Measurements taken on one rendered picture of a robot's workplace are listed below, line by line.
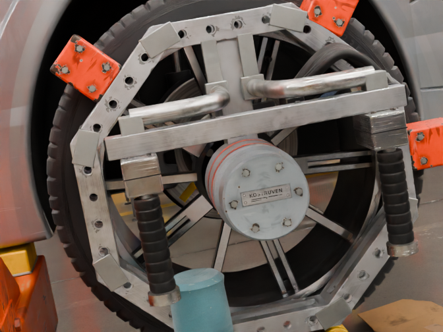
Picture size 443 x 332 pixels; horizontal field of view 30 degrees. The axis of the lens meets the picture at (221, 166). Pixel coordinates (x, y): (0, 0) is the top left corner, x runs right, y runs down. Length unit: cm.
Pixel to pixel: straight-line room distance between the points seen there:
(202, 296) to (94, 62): 39
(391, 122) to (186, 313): 41
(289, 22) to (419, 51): 51
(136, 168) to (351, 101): 31
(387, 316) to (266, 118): 193
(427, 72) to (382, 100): 62
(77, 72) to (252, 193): 33
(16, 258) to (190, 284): 58
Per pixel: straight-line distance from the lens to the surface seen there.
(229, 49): 132
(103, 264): 134
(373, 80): 117
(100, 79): 130
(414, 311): 304
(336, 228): 149
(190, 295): 123
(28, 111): 167
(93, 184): 132
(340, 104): 115
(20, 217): 170
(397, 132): 115
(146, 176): 109
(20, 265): 173
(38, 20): 166
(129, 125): 111
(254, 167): 118
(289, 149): 181
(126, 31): 138
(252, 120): 113
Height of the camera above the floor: 110
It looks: 9 degrees down
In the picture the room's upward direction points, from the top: 10 degrees counter-clockwise
